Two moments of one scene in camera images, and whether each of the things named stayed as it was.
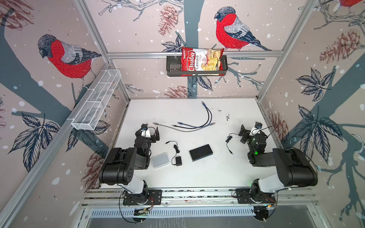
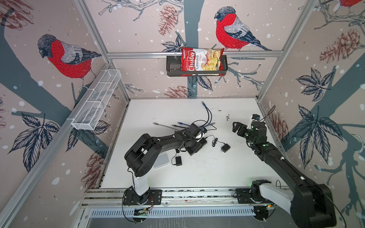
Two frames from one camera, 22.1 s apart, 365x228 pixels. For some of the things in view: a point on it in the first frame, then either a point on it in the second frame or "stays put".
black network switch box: (200, 152) -> (193, 149)
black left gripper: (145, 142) -> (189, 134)
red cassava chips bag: (196, 59) stays put
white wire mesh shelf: (96, 99) stays put
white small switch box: (160, 160) stays put
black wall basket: (174, 68) stays put
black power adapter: (229, 137) -> (225, 147)
